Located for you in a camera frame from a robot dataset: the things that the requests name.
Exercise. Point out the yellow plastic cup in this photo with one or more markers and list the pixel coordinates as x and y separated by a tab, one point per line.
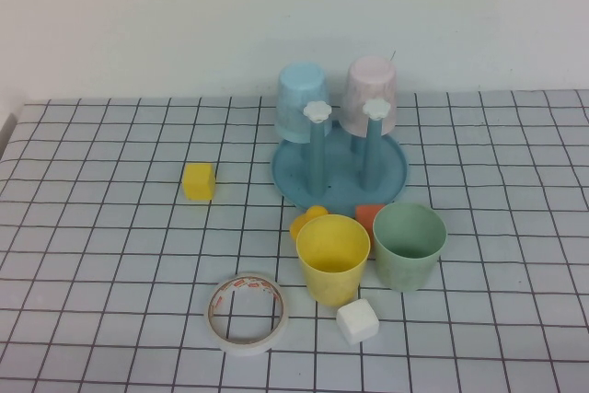
331	282

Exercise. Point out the white grid tablecloth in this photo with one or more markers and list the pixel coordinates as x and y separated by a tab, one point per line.
92	227

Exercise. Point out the white tape roll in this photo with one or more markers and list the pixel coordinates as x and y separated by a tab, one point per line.
244	348

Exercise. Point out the blue cup stand with pegs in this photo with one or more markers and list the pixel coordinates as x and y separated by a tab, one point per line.
340	181

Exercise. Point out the yellow foam cube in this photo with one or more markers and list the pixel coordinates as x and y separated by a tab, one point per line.
198	183

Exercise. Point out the green plastic cup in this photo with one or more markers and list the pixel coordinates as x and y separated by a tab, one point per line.
405	273

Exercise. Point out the light blue plastic cup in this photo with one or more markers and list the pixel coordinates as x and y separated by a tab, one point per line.
299	89

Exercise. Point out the white foam cube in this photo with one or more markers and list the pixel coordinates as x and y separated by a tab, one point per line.
356	321

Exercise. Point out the small orange-yellow toy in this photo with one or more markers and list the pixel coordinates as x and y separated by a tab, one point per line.
313	213

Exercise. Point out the pink plastic cup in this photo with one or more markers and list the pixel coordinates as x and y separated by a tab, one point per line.
368	84

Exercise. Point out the orange foam cube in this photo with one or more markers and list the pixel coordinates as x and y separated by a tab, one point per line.
366	216

